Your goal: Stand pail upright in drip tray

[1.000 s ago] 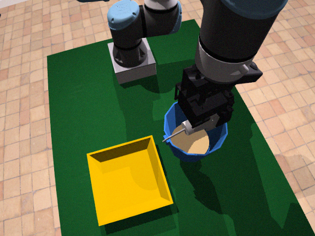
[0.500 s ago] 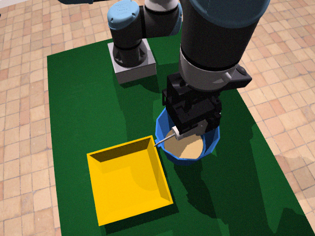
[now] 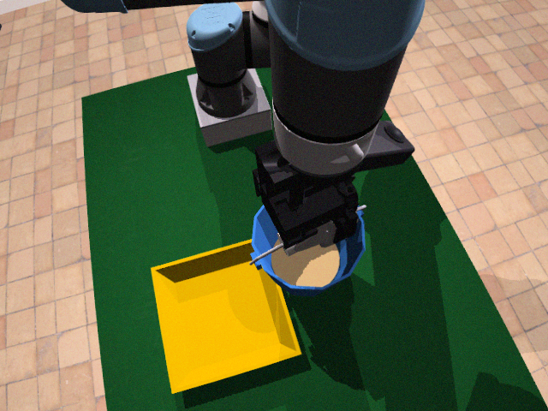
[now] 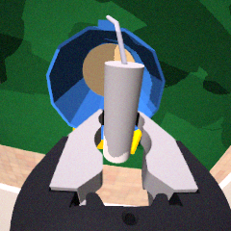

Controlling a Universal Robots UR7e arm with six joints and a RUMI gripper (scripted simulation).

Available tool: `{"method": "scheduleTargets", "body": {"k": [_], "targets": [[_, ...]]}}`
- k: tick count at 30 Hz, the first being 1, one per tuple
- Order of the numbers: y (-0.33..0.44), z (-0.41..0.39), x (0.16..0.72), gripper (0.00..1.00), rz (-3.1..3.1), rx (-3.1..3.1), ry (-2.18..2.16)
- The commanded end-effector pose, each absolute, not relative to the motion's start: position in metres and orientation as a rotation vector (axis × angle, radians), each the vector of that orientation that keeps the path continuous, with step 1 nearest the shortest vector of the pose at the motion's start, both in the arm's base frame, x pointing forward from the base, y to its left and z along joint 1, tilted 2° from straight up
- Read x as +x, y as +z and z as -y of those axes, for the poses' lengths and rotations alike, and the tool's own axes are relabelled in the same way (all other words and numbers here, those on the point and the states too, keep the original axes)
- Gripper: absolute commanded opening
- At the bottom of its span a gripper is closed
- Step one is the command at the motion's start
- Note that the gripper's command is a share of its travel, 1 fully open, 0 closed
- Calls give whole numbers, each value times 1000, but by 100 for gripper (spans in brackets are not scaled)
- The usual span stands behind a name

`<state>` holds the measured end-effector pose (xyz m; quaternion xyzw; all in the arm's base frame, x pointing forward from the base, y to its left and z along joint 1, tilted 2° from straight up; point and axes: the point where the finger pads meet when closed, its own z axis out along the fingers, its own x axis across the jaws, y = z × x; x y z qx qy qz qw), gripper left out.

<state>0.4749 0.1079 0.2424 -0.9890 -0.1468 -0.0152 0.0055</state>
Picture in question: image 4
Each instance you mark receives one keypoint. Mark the yellow square tray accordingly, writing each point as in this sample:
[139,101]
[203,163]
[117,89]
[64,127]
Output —
[136,139]

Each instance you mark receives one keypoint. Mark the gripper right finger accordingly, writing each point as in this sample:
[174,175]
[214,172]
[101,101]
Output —
[171,168]

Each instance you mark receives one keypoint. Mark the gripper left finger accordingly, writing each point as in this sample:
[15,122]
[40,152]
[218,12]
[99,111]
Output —
[63,177]

